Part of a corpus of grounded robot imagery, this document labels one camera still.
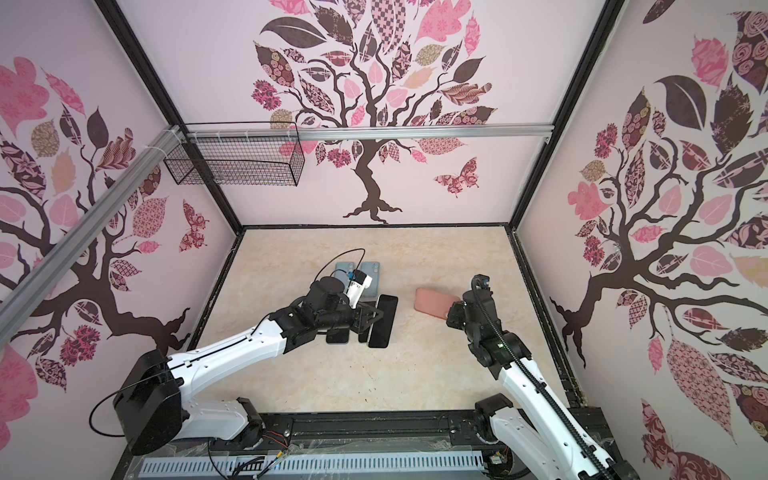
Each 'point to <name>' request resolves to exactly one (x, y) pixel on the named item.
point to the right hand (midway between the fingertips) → (457, 300)
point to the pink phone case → (434, 303)
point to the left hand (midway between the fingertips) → (381, 318)
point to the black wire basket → (237, 153)
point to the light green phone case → (342, 270)
